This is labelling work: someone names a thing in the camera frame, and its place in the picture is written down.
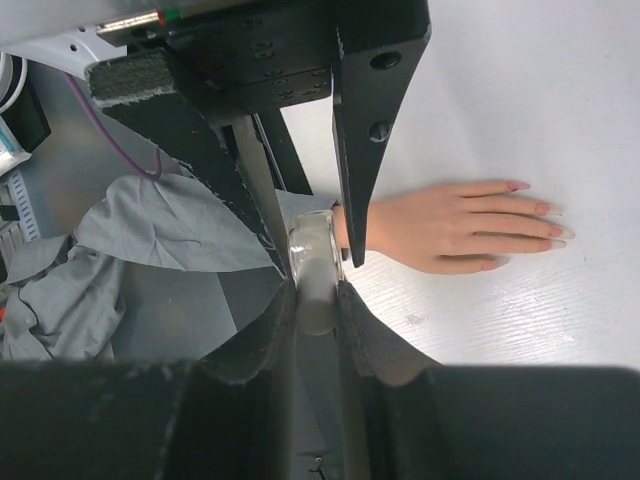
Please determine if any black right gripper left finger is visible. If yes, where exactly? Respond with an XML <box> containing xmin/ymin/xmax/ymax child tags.
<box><xmin>1</xmin><ymin>282</ymin><xmax>296</xmax><ymax>479</ymax></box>

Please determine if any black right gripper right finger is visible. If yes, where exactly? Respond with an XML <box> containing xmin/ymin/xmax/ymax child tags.
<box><xmin>336</xmin><ymin>282</ymin><xmax>639</xmax><ymax>479</ymax></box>

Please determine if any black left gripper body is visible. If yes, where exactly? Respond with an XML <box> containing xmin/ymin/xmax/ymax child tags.
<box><xmin>96</xmin><ymin>1</ymin><xmax>431</xmax><ymax>115</ymax></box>

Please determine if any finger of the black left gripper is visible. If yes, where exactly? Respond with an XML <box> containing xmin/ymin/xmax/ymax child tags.
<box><xmin>87</xmin><ymin>48</ymin><xmax>291</xmax><ymax>277</ymax></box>
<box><xmin>333</xmin><ymin>28</ymin><xmax>431</xmax><ymax>267</ymax></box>

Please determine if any clear nail polish bottle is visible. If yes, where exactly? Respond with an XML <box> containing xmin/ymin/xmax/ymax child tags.
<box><xmin>288</xmin><ymin>210</ymin><xmax>344</xmax><ymax>336</ymax></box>

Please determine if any grey sleeved forearm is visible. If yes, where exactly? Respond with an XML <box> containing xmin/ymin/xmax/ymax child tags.
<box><xmin>1</xmin><ymin>174</ymin><xmax>272</xmax><ymax>361</ymax></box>

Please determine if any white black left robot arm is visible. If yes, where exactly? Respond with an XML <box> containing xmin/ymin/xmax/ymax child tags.
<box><xmin>1</xmin><ymin>1</ymin><xmax>432</xmax><ymax>266</ymax></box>

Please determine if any mannequin hand with nails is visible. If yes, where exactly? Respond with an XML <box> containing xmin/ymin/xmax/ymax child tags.
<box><xmin>333</xmin><ymin>179</ymin><xmax>576</xmax><ymax>276</ymax></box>

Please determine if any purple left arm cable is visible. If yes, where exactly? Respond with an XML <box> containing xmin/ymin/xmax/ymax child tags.
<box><xmin>64</xmin><ymin>72</ymin><xmax>164</xmax><ymax>181</ymax></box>

